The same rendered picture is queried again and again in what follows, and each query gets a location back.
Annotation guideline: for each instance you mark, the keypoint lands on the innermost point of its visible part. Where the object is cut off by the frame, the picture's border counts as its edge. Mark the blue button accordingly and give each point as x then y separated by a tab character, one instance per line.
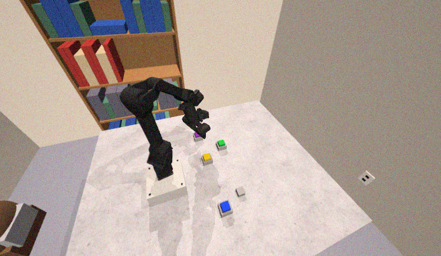
225	208

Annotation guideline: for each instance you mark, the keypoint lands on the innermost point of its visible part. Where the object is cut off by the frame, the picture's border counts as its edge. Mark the yellow button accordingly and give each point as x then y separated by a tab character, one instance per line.
206	159

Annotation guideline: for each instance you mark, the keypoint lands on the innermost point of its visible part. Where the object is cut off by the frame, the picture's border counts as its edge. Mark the purple button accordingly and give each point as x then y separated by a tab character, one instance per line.
197	137

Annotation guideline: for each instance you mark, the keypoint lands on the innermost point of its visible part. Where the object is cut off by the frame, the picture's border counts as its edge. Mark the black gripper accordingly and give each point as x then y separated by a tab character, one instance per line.
192	121

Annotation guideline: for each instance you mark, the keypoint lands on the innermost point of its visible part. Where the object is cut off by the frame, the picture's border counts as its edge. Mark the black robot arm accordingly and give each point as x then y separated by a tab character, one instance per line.
139	101

